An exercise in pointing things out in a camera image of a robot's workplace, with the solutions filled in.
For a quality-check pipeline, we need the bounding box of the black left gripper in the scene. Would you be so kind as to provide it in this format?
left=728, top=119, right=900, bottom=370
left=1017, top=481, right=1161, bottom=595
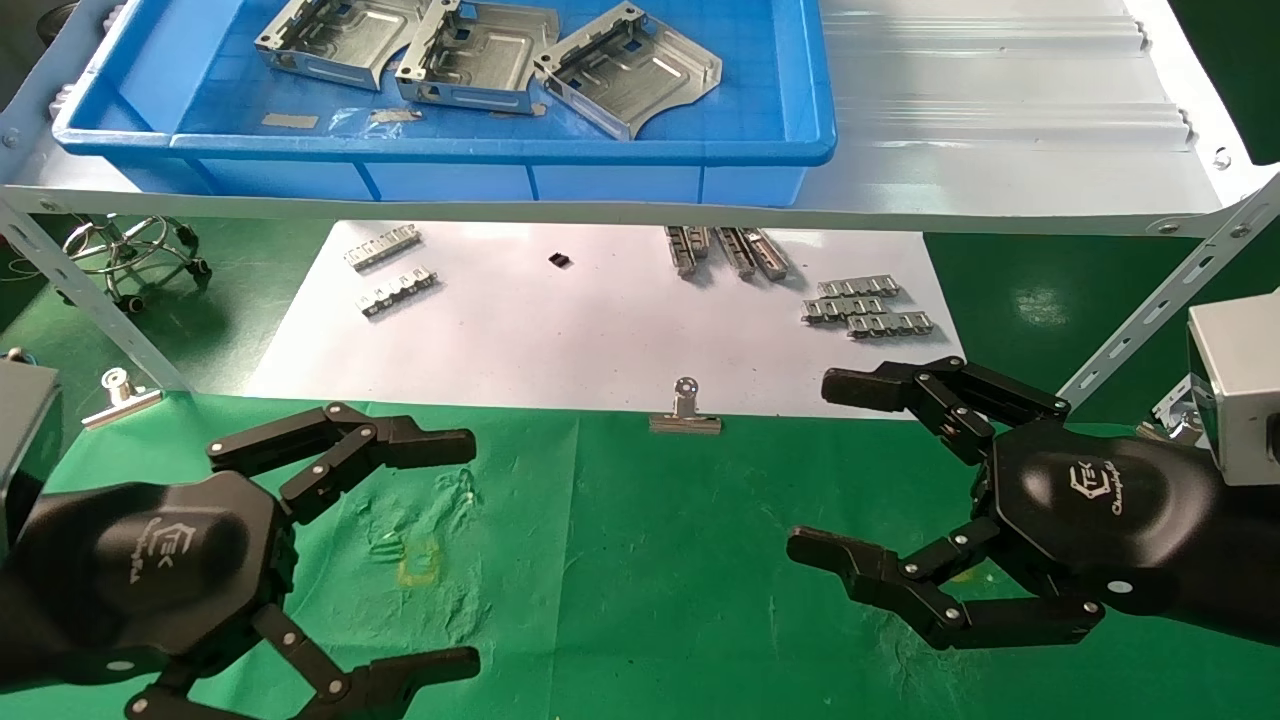
left=0, top=403, right=482, bottom=720

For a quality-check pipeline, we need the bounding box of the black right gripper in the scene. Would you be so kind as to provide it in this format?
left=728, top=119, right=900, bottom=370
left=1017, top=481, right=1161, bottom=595
left=786, top=356, right=1227, bottom=651

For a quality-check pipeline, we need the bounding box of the stamped metal bracket part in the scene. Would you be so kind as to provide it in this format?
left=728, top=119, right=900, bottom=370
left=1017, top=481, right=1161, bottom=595
left=255, top=0, right=431, bottom=93
left=533, top=0, right=723, bottom=141
left=395, top=0, right=561, bottom=116

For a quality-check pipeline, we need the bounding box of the small metal clip strip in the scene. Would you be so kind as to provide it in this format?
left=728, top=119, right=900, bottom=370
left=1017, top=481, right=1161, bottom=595
left=818, top=278, right=901, bottom=301
left=345, top=225, right=422, bottom=273
left=358, top=266, right=438, bottom=319
left=847, top=312, right=936, bottom=341
left=802, top=296, right=887, bottom=326

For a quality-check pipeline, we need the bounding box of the silver binder clip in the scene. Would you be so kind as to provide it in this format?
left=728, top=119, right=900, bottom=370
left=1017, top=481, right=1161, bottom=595
left=82, top=368, right=163, bottom=431
left=650, top=377, right=723, bottom=436

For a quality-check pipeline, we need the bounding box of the green table cloth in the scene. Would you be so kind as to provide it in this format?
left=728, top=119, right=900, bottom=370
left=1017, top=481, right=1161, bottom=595
left=0, top=390, right=1280, bottom=720

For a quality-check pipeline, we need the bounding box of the shiny metal fitting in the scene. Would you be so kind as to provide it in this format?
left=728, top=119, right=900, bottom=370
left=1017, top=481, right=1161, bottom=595
left=1138, top=375, right=1206, bottom=446

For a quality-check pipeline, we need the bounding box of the white paper sheet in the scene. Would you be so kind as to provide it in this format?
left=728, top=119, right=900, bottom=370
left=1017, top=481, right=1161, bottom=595
left=243, top=220, right=969, bottom=419

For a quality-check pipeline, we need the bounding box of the perforated metal shelf strut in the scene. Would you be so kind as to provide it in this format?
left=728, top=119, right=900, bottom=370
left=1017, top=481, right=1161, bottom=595
left=0, top=195, right=193, bottom=393
left=1057, top=175, right=1280, bottom=421

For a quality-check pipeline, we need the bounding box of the white metal shelf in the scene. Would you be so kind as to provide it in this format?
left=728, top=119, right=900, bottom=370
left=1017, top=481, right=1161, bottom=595
left=0, top=0, right=1280, bottom=238

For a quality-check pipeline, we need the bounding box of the chrome stool base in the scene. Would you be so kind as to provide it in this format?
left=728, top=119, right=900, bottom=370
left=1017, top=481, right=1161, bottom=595
left=62, top=215, right=211, bottom=313

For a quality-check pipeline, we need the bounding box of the blue plastic tray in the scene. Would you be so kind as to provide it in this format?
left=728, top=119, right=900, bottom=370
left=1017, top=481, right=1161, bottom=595
left=50, top=0, right=838, bottom=206

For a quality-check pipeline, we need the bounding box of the metal rail part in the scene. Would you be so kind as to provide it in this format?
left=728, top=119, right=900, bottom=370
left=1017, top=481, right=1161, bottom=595
left=715, top=228, right=791, bottom=282
left=665, top=226, right=713, bottom=278

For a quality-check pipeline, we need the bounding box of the right wrist grey camera box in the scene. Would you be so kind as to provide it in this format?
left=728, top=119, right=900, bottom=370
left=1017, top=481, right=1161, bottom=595
left=1187, top=295, right=1280, bottom=488

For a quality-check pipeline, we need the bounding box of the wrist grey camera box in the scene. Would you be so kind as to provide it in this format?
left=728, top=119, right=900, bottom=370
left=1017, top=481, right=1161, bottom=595
left=0, top=358, right=63, bottom=546
left=1187, top=295, right=1280, bottom=488

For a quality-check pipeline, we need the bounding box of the left wrist grey camera box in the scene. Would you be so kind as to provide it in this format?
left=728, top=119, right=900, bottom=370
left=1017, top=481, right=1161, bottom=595
left=0, top=358, right=63, bottom=546

